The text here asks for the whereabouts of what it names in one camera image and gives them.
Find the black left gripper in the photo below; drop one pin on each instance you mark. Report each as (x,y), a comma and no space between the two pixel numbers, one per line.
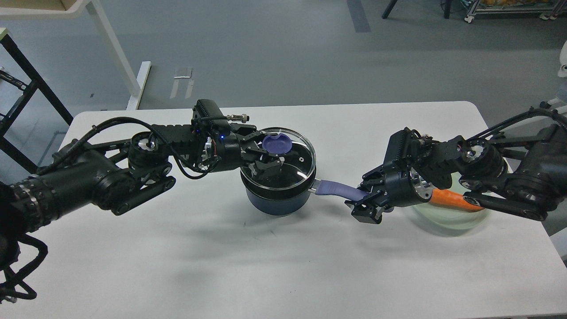
(239,145)

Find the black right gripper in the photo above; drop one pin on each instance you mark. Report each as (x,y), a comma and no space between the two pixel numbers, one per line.
(388,187)

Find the glass lid purple knob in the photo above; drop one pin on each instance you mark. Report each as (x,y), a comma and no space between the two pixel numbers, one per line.
(299,160)

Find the blue saucepan with handle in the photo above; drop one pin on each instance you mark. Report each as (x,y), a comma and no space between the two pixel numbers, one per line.
(280,203)

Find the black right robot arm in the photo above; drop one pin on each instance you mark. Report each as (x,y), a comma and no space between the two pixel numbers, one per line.
(517,167)

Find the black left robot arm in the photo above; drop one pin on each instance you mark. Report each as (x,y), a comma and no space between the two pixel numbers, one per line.
(118,165)

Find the orange carrot green top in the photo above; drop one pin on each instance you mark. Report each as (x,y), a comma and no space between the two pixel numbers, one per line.
(452,200)

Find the clear glass plate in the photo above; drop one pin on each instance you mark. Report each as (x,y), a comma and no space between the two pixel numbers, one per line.
(451,219)

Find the black furniture legs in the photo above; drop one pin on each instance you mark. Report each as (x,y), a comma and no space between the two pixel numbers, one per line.
(420,6)

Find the white office chair base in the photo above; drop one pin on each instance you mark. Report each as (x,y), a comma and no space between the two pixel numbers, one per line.
(561,93)

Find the black metal rack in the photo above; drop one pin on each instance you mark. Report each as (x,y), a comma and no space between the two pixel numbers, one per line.
(36,84)

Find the metal wheeled cart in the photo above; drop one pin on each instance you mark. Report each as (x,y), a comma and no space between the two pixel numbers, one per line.
(546,9)

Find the white desk frame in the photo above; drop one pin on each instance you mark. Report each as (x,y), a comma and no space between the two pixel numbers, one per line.
(72,9)

